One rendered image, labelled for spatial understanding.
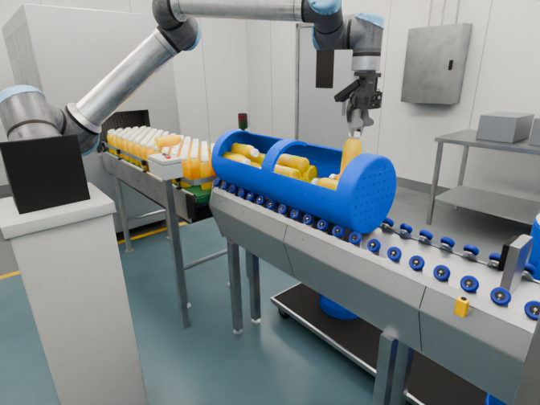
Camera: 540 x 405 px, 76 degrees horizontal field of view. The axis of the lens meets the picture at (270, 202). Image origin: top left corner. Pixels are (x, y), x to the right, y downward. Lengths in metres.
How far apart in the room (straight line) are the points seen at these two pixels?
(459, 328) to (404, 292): 0.17
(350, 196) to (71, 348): 1.12
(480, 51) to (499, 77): 0.34
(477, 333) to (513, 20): 3.72
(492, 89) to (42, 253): 4.20
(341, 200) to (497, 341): 0.57
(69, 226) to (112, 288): 0.29
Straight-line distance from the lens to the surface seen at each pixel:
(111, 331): 1.54
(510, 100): 4.44
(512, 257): 1.10
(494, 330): 1.11
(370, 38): 1.23
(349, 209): 1.18
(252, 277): 2.15
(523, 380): 0.86
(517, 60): 4.43
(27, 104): 1.45
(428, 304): 1.16
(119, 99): 1.50
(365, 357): 1.99
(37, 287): 1.38
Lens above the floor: 1.51
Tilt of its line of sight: 20 degrees down
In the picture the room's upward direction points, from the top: 1 degrees counter-clockwise
